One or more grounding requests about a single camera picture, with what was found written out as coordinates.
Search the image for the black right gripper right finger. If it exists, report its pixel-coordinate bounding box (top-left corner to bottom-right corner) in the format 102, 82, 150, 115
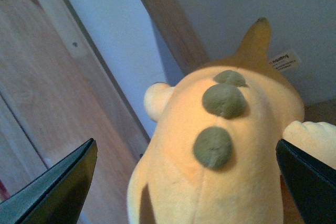
276, 139, 335, 223

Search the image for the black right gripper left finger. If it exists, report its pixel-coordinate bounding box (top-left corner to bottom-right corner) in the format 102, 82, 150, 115
1, 138, 98, 223

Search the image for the orange plush dinosaur toy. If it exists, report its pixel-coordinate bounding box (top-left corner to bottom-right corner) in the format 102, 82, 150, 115
127, 18, 335, 223

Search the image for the white sewn toy label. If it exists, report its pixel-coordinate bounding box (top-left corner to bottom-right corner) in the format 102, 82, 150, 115
268, 49, 301, 72

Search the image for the wooden shelf unit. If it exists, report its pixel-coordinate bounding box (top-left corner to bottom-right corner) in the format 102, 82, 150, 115
0, 0, 211, 224

